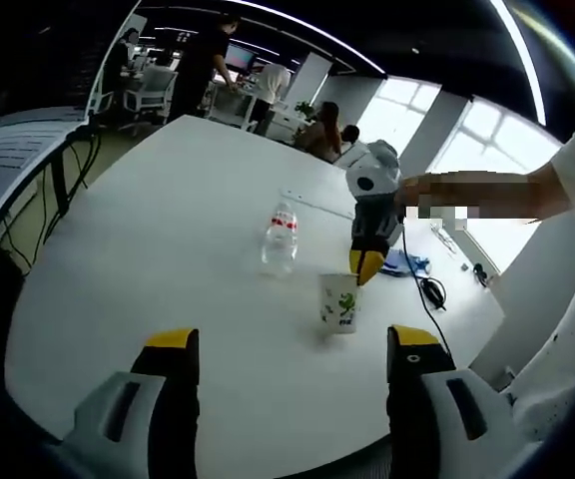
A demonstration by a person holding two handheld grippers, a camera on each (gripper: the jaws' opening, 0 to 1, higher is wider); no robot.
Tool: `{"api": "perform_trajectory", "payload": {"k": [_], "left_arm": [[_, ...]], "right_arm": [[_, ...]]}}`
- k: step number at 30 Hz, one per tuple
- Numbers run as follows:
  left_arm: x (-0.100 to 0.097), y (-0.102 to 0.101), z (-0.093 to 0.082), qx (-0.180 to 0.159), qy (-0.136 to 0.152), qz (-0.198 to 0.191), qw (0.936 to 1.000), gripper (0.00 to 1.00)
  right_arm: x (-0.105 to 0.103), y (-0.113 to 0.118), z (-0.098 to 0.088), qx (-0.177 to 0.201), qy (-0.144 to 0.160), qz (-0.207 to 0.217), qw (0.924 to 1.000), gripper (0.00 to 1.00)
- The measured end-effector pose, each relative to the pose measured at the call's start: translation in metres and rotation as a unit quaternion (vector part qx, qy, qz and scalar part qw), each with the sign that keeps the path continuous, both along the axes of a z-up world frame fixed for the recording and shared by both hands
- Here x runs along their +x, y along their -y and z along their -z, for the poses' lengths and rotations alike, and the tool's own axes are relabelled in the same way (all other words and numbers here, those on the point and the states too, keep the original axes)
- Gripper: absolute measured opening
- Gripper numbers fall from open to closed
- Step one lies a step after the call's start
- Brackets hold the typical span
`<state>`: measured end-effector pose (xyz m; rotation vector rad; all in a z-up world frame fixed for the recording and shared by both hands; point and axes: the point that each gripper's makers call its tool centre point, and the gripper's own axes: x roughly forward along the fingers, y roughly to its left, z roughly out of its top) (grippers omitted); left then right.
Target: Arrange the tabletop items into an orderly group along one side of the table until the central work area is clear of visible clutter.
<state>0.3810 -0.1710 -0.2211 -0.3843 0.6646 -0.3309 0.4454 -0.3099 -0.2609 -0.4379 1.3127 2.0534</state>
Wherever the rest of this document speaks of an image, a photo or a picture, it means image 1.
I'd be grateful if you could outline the white office chair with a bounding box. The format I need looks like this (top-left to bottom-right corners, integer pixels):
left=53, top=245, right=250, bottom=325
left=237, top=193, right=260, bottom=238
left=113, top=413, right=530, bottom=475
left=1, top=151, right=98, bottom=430
left=122, top=67, right=179, bottom=121
left=87, top=74, right=115, bottom=117

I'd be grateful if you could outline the white charger cable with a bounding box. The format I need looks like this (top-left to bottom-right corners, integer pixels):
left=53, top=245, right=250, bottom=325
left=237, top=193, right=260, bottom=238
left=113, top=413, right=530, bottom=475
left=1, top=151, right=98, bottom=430
left=429, top=223, right=461, bottom=250

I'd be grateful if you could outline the bright window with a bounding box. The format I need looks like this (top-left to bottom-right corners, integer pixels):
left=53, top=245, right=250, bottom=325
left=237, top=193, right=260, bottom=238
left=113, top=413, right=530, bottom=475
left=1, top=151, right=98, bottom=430
left=426, top=97, right=563, bottom=176
left=356, top=78, right=442, bottom=161

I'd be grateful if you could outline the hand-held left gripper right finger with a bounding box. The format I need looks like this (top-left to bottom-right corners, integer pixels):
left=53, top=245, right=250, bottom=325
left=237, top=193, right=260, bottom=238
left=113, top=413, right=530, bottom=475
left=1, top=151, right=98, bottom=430
left=385, top=323, right=543, bottom=479

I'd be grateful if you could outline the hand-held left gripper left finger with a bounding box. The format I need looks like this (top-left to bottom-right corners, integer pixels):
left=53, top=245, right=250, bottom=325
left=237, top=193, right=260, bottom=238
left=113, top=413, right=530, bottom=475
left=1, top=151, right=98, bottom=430
left=60, top=327, right=202, bottom=479

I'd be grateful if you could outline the wall display screen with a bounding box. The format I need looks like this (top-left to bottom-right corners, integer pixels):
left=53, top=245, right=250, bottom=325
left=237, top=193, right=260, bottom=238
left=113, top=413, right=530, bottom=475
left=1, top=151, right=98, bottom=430
left=225, top=44, right=258, bottom=72

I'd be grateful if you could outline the ceiling light strip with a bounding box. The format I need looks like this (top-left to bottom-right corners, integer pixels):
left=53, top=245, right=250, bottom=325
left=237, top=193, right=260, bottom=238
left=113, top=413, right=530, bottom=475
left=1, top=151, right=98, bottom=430
left=491, top=0, right=548, bottom=126

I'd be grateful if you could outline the clear plastic water bottle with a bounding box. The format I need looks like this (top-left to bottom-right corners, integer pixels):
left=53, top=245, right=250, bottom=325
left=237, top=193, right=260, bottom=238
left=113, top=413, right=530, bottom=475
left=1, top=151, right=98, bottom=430
left=260, top=202, right=300, bottom=278

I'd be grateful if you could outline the wet wipes pack blue lid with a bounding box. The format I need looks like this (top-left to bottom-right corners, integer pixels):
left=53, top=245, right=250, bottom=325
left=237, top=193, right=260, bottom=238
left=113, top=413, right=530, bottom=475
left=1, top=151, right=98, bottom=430
left=380, top=246, right=411, bottom=278

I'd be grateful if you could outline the white table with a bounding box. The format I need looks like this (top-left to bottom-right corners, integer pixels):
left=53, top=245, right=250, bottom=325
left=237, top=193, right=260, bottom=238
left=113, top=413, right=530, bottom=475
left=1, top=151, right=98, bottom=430
left=5, top=113, right=506, bottom=450

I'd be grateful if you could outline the white paper cup green print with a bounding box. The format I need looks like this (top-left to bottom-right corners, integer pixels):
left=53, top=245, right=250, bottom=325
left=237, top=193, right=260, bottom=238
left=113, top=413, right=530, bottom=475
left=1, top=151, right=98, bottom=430
left=316, top=271, right=363, bottom=334

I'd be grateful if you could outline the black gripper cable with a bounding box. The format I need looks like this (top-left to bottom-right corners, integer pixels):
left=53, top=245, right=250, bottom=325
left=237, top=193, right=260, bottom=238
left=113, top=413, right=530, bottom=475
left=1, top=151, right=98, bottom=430
left=399, top=219, right=456, bottom=358

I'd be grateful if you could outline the white side desk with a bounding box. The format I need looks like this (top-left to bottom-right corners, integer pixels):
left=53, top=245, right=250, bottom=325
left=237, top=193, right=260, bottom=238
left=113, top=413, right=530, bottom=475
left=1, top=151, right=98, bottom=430
left=0, top=105, right=94, bottom=250

